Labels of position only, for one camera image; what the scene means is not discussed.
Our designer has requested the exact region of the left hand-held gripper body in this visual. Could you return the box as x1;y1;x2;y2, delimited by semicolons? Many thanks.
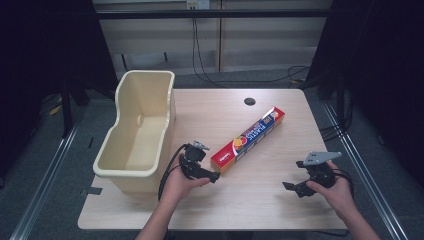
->
179;139;211;181

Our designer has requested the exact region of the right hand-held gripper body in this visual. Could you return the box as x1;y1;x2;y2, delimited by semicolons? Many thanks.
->
295;151;343;190

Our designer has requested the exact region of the cream plastic bin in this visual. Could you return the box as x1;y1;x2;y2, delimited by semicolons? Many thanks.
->
92;69;177;195

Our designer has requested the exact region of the red and blue wrap box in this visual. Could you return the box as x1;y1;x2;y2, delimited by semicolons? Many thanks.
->
210;106;286;175

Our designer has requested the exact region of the person's right hand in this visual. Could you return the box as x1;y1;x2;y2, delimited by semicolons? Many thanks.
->
305;160;357;222

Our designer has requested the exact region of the person's left hand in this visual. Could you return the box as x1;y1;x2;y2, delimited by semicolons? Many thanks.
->
159;153;212;212

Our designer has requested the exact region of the black metal stand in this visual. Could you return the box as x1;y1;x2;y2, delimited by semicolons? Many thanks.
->
335;71;347;129
59;74;74;139

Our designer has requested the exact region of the black tape strip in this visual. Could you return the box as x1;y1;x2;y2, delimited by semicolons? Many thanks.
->
79;186;103;197

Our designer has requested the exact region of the black curtain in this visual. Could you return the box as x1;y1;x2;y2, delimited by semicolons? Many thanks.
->
301;0;424;188
0;0;118;188

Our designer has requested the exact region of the black horizontal bar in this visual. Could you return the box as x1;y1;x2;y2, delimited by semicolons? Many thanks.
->
94;8;334;20

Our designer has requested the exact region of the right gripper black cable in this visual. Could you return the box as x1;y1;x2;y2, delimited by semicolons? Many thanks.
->
331;167;356;200

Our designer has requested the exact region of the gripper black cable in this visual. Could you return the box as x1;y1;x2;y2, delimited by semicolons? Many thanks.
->
157;143;190;202
331;167;356;200

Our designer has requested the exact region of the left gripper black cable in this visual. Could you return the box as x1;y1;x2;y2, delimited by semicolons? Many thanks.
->
157;143;190;202

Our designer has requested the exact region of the bundle of black floor cables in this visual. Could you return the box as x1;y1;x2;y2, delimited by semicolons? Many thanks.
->
319;99;355;143

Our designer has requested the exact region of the aluminium floor rail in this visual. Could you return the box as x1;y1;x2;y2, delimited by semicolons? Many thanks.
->
322;101;409;240
9;121;83;240

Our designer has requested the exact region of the black wall cable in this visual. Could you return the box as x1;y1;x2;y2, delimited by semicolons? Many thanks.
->
191;17;312;89

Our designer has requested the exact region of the white wall outlet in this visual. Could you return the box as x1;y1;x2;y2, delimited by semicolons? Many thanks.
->
186;0;211;10

